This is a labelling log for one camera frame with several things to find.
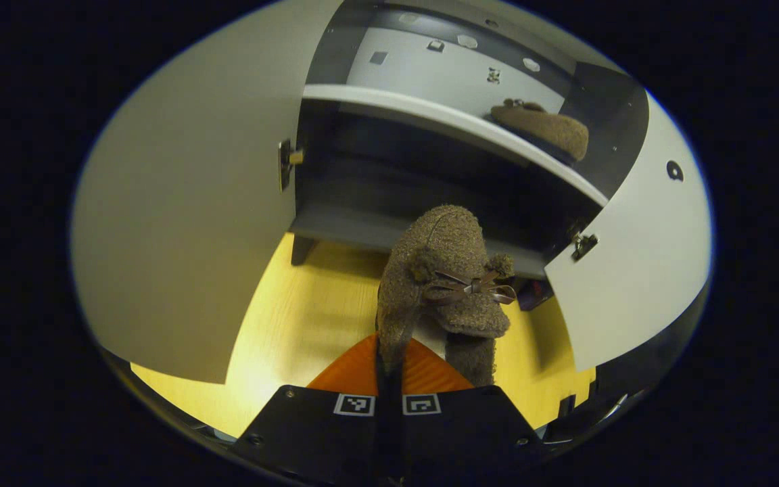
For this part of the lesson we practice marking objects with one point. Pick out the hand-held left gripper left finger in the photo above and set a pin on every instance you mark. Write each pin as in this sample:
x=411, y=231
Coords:
x=315, y=433

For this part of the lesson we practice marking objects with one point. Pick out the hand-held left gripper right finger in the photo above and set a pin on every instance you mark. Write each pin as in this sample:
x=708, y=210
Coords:
x=457, y=433

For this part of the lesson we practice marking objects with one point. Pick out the brown fuzzy shoe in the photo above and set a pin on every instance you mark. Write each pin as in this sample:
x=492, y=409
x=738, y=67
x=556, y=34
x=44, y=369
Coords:
x=443, y=243
x=545, y=128

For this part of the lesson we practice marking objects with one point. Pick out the metal door hinge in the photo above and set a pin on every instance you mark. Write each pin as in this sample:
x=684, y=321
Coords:
x=583, y=246
x=285, y=162

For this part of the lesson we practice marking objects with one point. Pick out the white cabinet door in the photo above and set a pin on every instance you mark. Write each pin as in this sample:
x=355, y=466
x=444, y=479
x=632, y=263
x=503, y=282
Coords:
x=186, y=203
x=640, y=250

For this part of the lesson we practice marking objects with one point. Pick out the grey white shoe cabinet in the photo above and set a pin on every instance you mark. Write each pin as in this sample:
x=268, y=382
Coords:
x=335, y=226

